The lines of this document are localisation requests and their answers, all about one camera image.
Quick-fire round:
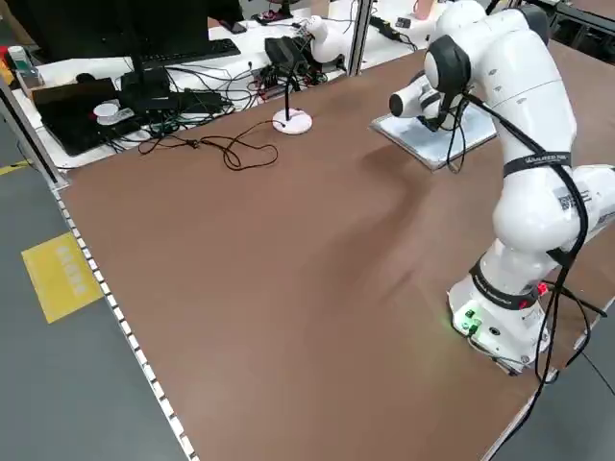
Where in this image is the silver framed whiteboard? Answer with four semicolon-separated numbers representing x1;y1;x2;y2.
369;102;500;173

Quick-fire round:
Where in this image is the black desk power strip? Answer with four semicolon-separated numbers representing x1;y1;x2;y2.
369;15;401;40

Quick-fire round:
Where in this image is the white desk lamp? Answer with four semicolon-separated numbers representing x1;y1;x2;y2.
271;14;348;137

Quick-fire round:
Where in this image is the black power supply unit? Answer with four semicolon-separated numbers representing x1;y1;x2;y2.
264;36;309;76

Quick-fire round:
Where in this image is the black keyboard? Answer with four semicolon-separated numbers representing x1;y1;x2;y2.
137;37;242;67

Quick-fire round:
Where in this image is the black dock box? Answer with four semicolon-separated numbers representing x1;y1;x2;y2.
118;66;173;100

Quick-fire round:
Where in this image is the small white bowl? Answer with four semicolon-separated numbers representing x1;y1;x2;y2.
92;101;122;127

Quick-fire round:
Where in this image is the black computer monitor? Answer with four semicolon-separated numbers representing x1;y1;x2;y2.
0;0;211;73

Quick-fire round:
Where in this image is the black laptop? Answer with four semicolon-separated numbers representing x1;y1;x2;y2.
31;77;143;158

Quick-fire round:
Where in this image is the white toothed edge strip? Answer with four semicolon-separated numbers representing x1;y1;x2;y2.
50;185;201;461

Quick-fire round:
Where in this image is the yellow floor sign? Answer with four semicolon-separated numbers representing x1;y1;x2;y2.
20;230;106;325

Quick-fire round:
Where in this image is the clear bottle with white cap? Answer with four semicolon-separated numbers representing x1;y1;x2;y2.
6;44;40;91

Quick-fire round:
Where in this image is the aluminium frame post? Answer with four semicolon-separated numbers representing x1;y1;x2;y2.
346;0;375;78

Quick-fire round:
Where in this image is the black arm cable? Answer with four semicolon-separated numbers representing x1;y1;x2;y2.
444;88;607;385

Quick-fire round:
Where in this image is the black lamp cable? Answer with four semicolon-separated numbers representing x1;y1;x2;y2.
138;119;289;171

